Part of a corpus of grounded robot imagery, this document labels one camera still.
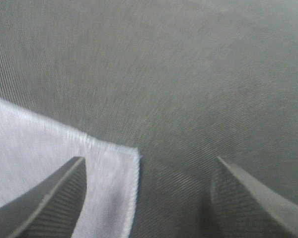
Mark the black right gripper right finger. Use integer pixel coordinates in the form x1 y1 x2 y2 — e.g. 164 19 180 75
210 157 298 238

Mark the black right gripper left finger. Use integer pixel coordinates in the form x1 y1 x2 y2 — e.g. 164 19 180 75
0 157 87 238

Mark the grey terry towel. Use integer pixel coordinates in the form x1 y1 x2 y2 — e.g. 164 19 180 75
0 98 140 238

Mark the black table cloth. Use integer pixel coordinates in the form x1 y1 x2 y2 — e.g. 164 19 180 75
0 0 298 238

